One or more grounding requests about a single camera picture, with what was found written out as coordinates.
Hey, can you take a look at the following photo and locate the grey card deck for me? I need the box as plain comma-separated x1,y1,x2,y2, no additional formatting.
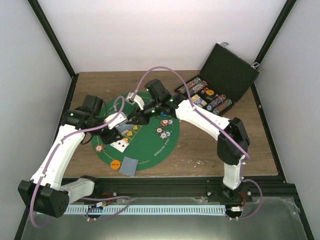
116,124,134,135

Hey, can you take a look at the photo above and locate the brown red chip stack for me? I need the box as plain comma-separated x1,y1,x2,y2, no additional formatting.
94,144,105,153

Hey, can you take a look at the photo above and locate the red five chip stack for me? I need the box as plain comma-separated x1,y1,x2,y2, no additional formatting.
160,119,170,128

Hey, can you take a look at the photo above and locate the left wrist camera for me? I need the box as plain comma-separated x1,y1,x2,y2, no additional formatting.
104,112,128,130

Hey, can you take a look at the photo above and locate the orange big blind button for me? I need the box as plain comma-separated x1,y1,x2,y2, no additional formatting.
110,159,121,170
205,89,215,96

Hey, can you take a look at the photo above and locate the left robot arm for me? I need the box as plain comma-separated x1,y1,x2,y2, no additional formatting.
18,95,125,218

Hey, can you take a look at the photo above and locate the blue Texas Hold'em card box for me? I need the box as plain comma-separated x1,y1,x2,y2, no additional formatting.
191,94,207,108

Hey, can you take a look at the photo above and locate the single face-down playing card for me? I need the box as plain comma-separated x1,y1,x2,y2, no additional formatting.
119,156,134,177

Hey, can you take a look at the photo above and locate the black orange hundred chip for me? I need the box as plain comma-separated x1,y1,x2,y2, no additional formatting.
160,132,167,139

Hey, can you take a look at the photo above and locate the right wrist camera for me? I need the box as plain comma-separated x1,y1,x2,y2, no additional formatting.
125,92,145,110

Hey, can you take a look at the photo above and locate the round green poker mat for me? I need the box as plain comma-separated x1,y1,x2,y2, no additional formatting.
91,92,181,172

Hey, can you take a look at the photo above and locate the face-up spades card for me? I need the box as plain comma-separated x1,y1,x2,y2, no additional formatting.
110,139,130,153

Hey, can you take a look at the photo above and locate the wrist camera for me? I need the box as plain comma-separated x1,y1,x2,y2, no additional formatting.
104,112,128,130
125,92,145,110

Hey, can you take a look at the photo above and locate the black aluminium frame rail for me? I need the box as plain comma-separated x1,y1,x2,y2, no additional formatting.
32,176,297,201

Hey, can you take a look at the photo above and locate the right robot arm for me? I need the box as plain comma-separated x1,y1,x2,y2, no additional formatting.
125,79,250,202

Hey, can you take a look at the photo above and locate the black poker chip case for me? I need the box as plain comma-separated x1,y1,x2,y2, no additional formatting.
174,42,260,116

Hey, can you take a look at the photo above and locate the light blue slotted strip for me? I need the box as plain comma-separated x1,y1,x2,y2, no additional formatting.
66,204,226,215

